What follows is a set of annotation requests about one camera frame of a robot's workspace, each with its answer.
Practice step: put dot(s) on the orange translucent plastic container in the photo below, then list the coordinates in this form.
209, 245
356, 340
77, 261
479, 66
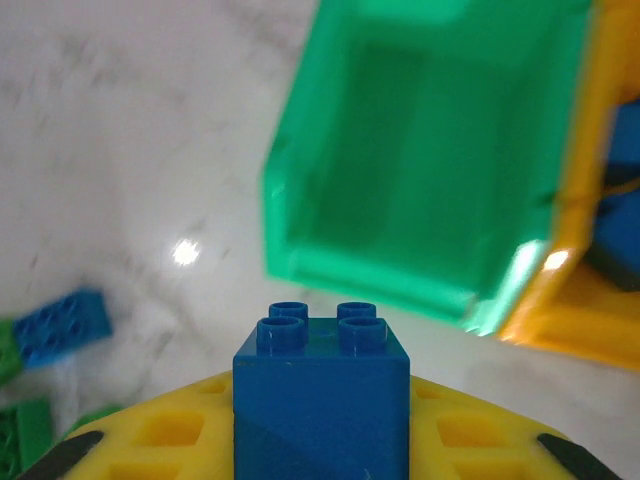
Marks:
565, 320

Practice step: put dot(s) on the green translucent plastic container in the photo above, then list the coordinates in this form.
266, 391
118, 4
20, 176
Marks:
425, 150

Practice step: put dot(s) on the green lego brick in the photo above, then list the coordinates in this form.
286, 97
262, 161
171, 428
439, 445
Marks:
9, 352
25, 437
95, 419

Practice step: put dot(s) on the blue lego brick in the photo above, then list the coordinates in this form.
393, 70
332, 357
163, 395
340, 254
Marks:
62, 327
625, 135
617, 240
320, 410

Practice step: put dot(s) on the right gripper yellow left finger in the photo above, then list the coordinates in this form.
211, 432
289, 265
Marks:
150, 440

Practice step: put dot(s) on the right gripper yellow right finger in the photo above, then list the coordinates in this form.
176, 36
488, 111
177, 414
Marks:
490, 440

